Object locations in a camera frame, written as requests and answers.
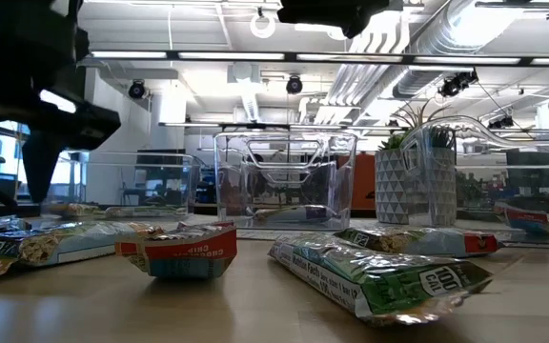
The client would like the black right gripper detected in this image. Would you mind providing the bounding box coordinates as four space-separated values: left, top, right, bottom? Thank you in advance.
276 0 404 40

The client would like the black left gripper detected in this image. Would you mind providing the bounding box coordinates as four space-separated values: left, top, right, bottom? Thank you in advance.
0 0 122 205

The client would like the green and brown granola bar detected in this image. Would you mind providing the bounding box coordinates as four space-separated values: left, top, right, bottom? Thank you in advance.
104 205 189 220
48 202 105 219

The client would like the green and red granola bar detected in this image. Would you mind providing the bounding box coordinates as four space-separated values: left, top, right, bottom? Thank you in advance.
334 225 503 259
268 232 495 329
0 221 164 276
493 201 549 237
114 220 239 280

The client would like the blue granola bar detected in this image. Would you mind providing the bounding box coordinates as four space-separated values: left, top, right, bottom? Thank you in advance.
253 204 338 224

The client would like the clear plastic bin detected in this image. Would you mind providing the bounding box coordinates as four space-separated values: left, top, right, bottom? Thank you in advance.
400 113 549 230
40 151 195 221
213 131 357 231

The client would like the black ceiling spotlight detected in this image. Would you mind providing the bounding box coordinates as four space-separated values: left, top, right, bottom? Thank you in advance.
285 74 304 95
127 79 148 100

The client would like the linear pendant ceiling light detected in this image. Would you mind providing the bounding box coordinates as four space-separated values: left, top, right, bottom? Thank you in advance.
88 50 549 67

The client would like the black track light cluster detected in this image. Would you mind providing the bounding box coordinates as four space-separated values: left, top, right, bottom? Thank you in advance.
487 115 515 130
437 69 479 99

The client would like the orange cabinet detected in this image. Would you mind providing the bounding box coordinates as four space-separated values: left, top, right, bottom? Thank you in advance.
338 151 376 212

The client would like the succulent in patterned white pot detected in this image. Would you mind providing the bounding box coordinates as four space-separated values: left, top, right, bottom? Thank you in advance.
374 97 458 226

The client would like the black computer monitor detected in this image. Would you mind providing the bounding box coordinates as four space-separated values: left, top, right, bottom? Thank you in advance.
505 150 549 191

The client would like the white ceiling ring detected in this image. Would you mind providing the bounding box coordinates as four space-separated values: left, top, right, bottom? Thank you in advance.
249 11 277 40

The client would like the silver ventilation duct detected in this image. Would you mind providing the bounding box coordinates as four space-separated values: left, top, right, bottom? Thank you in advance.
391 0 542 99

